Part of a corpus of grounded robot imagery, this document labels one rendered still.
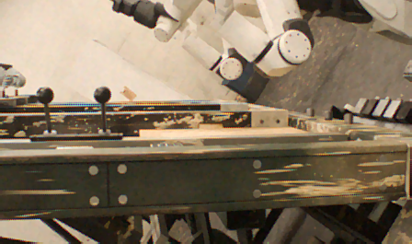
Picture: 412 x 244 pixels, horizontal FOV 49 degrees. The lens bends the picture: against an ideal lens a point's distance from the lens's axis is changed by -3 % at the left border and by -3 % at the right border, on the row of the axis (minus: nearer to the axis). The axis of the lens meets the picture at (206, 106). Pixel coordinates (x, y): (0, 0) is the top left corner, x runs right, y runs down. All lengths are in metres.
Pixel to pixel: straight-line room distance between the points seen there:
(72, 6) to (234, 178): 6.02
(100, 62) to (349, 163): 4.52
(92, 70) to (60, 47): 1.56
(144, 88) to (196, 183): 4.45
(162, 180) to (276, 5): 0.51
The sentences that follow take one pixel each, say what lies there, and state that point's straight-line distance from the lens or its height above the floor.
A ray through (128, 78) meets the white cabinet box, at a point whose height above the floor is 1.46.
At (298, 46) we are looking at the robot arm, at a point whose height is 1.13.
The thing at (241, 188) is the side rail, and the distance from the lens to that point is 0.81.
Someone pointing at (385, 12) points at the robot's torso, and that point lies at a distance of 1.44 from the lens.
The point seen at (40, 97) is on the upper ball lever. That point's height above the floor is 1.54.
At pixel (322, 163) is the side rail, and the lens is 0.85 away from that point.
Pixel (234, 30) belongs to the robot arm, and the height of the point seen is 1.27.
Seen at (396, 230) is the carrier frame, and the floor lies 0.79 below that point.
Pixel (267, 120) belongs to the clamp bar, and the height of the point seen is 0.97.
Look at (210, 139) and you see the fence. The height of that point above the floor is 1.18.
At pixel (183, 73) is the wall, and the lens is 6.62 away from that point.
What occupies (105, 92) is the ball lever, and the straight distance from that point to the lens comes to 0.98.
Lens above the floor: 1.40
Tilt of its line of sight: 9 degrees down
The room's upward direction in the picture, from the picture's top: 58 degrees counter-clockwise
